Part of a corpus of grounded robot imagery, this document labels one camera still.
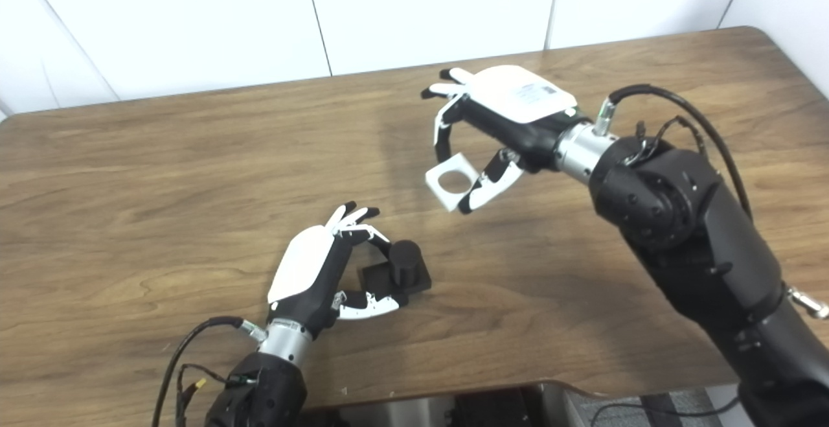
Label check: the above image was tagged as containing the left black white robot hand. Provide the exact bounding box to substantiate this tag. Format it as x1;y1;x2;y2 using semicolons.
267;202;409;340

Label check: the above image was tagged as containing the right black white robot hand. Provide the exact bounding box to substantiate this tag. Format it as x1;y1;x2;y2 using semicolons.
421;64;593;215

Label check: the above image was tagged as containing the black peg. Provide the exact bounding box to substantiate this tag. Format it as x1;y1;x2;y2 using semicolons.
358;240;433;295

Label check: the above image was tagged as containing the white square piece with hole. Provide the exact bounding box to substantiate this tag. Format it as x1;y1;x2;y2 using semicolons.
425;152;481;213

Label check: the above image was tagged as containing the black robot torso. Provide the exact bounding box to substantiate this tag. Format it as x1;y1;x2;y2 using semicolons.
311;385;590;427

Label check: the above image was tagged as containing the silver plug connector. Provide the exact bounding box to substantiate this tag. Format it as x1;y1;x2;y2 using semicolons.
787;286;829;321

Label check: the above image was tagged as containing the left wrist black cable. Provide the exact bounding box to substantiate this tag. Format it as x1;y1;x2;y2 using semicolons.
152;316;267;427

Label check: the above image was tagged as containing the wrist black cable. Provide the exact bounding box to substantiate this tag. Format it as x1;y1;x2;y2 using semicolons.
152;316;267;427
593;84;753;220

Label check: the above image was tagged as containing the left arm thin wire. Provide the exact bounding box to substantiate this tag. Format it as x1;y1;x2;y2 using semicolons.
175;362;258;427

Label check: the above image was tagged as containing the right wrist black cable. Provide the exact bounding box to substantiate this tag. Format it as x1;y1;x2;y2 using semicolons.
593;84;753;220

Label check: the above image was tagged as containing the black floor cable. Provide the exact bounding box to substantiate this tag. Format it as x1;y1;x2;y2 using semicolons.
589;398;739;427

